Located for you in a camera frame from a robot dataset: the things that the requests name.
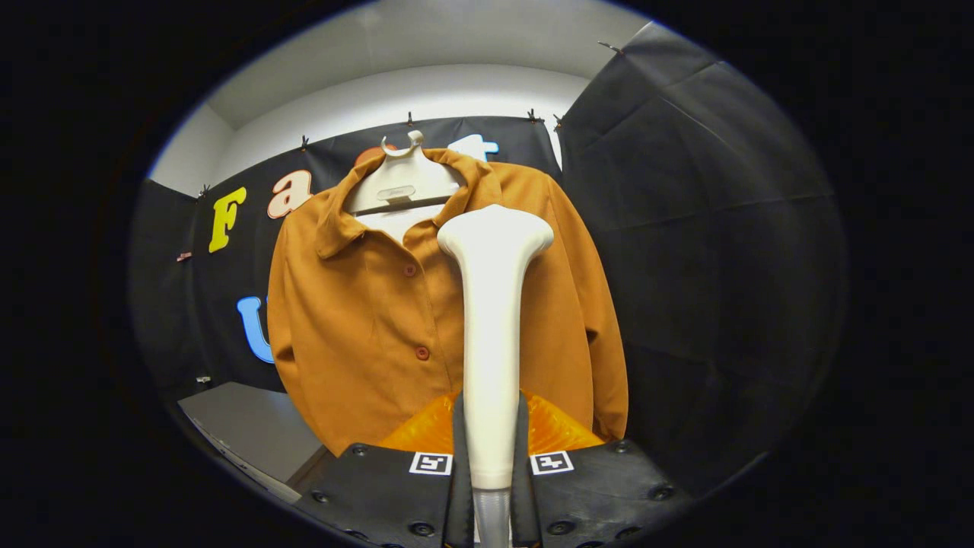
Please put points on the white garment steamer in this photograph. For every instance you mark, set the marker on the white garment steamer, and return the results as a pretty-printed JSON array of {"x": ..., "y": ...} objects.
[{"x": 493, "y": 327}]

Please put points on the grey cabinet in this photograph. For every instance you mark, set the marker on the grey cabinet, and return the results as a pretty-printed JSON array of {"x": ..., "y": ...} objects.
[{"x": 251, "y": 426}]

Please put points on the white clothes hanger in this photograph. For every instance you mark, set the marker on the white clothes hanger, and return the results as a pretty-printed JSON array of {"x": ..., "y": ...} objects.
[{"x": 399, "y": 186}]

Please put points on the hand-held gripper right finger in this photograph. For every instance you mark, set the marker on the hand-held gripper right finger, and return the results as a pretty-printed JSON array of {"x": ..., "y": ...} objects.
[{"x": 601, "y": 491}]

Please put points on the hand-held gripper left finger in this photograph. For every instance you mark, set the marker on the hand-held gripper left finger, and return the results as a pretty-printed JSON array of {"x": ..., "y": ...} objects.
[{"x": 380, "y": 491}]

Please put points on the orange button shirt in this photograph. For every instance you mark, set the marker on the orange button shirt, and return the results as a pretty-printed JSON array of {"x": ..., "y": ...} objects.
[{"x": 358, "y": 342}]

